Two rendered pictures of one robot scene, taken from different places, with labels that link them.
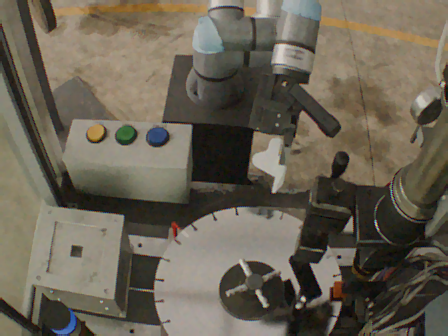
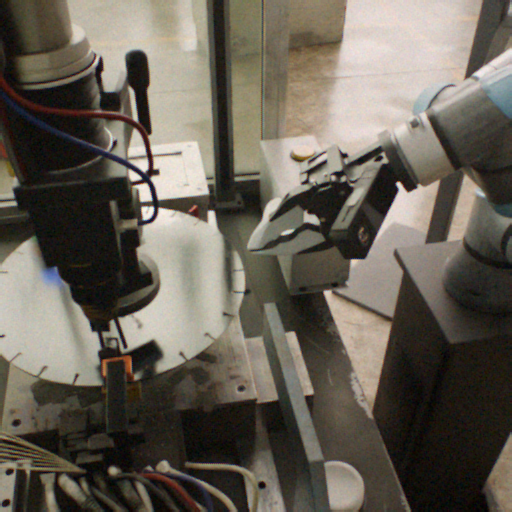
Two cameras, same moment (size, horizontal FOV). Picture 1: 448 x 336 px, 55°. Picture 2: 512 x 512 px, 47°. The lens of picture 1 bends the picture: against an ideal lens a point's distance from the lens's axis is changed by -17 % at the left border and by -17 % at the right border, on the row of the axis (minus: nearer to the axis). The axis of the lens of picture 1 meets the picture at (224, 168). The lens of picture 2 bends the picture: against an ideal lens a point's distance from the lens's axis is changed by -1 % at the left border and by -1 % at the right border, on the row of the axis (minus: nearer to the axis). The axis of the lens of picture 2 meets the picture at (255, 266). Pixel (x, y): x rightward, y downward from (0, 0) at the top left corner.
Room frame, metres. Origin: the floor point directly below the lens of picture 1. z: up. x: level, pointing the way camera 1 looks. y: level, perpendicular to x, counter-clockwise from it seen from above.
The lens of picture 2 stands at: (0.34, -0.65, 1.47)
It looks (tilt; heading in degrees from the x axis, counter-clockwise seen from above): 42 degrees down; 79
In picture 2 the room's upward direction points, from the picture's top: straight up
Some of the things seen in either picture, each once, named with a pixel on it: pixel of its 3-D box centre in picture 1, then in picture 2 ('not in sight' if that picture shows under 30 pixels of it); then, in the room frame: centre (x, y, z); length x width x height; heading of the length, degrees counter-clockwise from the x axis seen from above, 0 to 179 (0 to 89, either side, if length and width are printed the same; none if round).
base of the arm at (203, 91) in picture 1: (215, 74); (492, 261); (0.89, 0.04, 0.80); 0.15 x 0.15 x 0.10
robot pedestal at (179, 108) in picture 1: (212, 163); (441, 405); (0.89, 0.04, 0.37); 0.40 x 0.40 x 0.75; 0
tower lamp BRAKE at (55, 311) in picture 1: (58, 318); not in sight; (0.13, 0.21, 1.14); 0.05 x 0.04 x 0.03; 0
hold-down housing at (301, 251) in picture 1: (322, 223); (110, 158); (0.29, -0.13, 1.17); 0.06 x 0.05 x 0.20; 81
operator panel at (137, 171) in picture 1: (128, 160); (302, 210); (0.59, 0.21, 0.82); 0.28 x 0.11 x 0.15; 90
